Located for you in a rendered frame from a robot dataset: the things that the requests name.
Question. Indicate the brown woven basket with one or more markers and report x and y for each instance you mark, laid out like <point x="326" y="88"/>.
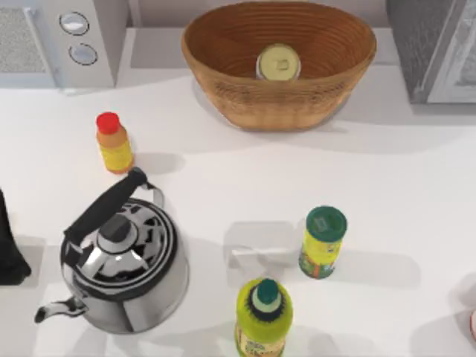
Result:
<point x="279" y="96"/>

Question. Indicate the green lidded yellow can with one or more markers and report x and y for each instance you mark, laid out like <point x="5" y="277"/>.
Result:
<point x="323" y="243"/>

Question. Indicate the pale lidded can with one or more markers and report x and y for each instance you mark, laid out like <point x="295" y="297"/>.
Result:
<point x="278" y="63"/>

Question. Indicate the red capped yellow bottle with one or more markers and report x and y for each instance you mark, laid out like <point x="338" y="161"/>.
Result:
<point x="113" y="147"/>

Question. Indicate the shiny steel kettle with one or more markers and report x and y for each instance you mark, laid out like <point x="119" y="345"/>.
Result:
<point x="126" y="260"/>

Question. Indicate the green capped yellow bottle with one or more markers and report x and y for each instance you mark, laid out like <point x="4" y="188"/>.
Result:
<point x="263" y="320"/>

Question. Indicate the grey microwave knob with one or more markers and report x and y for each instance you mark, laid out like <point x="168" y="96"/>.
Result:
<point x="83" y="54"/>
<point x="74" y="24"/>

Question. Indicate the pale microwave oven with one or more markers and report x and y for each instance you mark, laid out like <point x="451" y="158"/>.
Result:
<point x="56" y="41"/>

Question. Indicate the grey cabinet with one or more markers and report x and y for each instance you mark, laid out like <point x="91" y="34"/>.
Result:
<point x="431" y="48"/>

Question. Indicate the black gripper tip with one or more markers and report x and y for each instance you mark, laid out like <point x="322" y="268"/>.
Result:
<point x="10" y="245"/>

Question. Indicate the red and white object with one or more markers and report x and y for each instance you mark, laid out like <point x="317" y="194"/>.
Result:
<point x="473" y="323"/>

